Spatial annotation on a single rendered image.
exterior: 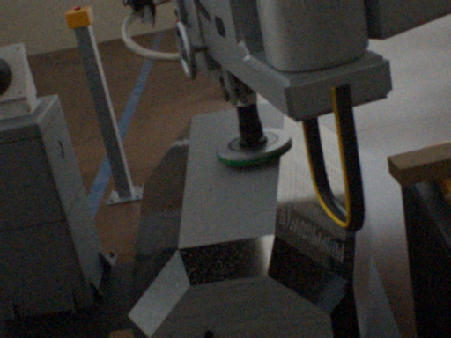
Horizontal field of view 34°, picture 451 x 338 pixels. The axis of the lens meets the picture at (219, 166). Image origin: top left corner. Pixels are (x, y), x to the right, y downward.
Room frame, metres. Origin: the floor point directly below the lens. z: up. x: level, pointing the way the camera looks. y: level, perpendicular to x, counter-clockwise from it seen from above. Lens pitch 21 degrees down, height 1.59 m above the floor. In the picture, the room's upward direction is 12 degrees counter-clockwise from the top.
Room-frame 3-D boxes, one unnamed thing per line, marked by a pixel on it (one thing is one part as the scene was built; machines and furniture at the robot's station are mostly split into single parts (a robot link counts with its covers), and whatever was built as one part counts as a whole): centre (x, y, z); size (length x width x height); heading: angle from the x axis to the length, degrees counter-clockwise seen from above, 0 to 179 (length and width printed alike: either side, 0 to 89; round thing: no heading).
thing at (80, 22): (3.90, 0.55, 0.54); 0.20 x 0.20 x 1.09; 85
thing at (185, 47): (1.83, -0.01, 1.20); 0.15 x 0.10 x 0.15; 10
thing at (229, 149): (1.97, -0.11, 0.86); 0.21 x 0.21 x 0.01
